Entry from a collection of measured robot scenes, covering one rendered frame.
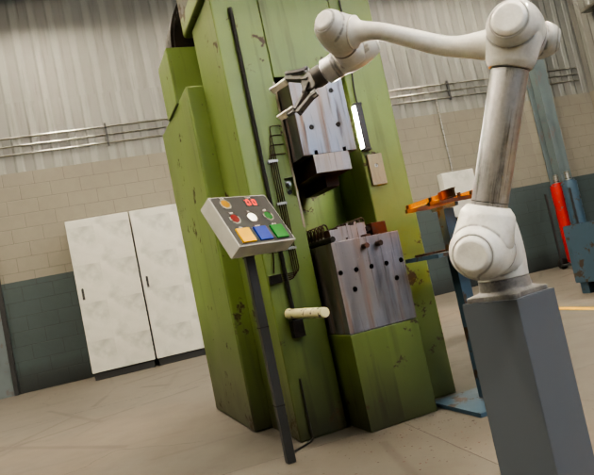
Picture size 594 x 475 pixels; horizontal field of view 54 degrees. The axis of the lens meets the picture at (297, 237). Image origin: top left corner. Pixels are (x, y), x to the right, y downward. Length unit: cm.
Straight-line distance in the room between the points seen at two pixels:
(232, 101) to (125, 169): 600
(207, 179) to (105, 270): 487
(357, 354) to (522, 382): 114
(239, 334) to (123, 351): 487
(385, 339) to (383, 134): 114
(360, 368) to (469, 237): 137
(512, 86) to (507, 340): 73
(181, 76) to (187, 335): 490
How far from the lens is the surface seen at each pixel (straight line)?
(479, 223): 165
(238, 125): 299
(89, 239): 811
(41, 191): 895
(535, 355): 185
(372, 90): 336
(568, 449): 196
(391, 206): 322
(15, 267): 887
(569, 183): 1001
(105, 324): 805
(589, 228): 649
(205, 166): 335
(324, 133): 298
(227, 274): 328
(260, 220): 259
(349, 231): 291
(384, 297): 290
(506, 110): 169
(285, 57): 321
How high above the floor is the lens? 80
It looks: 4 degrees up
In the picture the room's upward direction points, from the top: 12 degrees counter-clockwise
